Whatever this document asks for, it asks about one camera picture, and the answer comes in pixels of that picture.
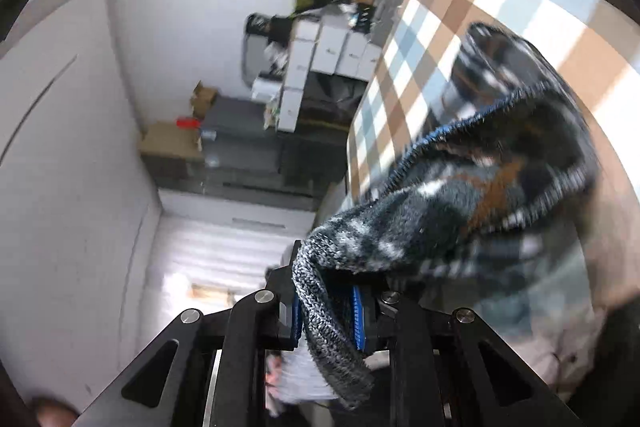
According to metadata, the plaid fleece jacket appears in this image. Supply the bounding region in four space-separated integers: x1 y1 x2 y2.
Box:
288 38 599 407

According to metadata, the dark grey refrigerator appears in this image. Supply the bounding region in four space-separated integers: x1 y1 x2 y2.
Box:
139 96 343 211

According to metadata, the cardboard box on refrigerator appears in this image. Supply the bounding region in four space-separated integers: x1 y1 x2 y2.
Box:
190 81 218 120

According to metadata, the white dressing desk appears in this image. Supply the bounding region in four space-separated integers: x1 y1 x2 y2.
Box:
268 11 382 133

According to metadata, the checkered bed sheet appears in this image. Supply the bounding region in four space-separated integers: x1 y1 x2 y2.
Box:
346 0 639 200

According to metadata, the black gift bag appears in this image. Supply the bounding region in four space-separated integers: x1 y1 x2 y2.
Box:
244 13 294 46

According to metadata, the silver aluminium suitcase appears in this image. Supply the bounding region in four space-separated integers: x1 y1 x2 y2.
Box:
370 0 404 46

